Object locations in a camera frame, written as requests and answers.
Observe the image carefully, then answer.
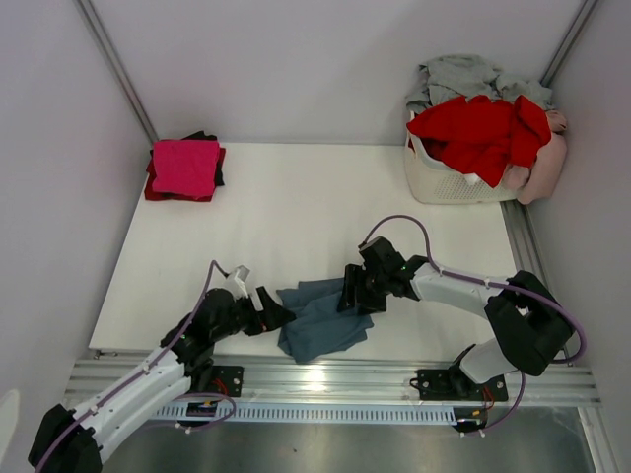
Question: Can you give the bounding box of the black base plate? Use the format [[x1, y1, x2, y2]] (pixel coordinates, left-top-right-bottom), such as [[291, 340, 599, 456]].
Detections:
[[209, 366, 245, 398], [408, 369, 509, 402]]

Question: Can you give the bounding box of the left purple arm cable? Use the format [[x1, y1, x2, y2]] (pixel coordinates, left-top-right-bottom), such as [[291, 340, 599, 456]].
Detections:
[[34, 259, 238, 469]]

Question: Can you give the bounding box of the aluminium mounting rail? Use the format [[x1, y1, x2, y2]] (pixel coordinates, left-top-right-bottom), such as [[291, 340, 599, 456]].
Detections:
[[62, 352, 601, 407]]

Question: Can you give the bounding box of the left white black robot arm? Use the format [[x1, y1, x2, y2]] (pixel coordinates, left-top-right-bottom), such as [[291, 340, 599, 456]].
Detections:
[[28, 287, 296, 472]]

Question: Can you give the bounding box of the light pink t shirt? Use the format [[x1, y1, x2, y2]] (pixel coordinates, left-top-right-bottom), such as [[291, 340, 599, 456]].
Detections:
[[503, 109, 568, 205]]

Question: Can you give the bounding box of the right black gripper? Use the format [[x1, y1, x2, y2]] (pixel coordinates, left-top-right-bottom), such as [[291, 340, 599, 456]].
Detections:
[[336, 264, 389, 316]]

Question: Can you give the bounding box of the corner aluminium profile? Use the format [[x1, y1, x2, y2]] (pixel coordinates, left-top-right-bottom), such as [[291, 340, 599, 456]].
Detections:
[[73, 0, 159, 143], [539, 0, 600, 88]]

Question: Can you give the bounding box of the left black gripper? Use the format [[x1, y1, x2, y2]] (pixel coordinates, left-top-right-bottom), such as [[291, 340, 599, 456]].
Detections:
[[211, 286, 295, 342]]

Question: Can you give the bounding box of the folded black t shirt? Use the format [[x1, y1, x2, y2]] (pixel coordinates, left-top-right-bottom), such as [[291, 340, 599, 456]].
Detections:
[[145, 130, 227, 188]]

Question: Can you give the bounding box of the white plastic laundry basket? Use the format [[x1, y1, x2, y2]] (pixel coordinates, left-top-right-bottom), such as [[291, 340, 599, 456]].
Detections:
[[403, 131, 518, 205]]

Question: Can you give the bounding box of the white slotted cable duct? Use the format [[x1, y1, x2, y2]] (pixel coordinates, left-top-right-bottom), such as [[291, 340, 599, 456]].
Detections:
[[152, 401, 456, 426]]

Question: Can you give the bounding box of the left corner aluminium profile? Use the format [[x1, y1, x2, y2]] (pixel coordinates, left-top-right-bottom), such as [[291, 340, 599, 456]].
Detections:
[[73, 0, 159, 143]]

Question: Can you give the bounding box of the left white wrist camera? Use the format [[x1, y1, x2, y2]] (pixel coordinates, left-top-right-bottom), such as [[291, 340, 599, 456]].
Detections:
[[224, 265, 262, 310]]

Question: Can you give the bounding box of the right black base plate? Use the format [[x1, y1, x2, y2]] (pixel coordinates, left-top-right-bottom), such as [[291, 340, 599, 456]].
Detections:
[[408, 369, 509, 402]]

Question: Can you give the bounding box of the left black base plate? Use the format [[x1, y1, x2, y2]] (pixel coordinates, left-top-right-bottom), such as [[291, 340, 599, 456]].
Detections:
[[209, 366, 245, 398]]

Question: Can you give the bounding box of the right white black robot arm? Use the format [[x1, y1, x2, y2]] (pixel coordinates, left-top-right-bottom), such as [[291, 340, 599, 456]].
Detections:
[[337, 236, 576, 400]]

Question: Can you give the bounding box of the right corner aluminium profile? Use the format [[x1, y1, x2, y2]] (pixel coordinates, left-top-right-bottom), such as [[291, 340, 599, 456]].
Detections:
[[539, 0, 600, 88]]

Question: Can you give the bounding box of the blue grey t shirt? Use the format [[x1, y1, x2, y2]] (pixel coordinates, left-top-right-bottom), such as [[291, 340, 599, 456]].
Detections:
[[276, 278, 374, 364]]

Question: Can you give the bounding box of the right side aluminium rail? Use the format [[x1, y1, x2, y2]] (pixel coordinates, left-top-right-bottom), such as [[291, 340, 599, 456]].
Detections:
[[500, 201, 574, 367]]

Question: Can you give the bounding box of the folded pink t shirt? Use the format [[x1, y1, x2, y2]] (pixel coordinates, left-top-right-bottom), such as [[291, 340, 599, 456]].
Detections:
[[150, 139, 221, 196]]

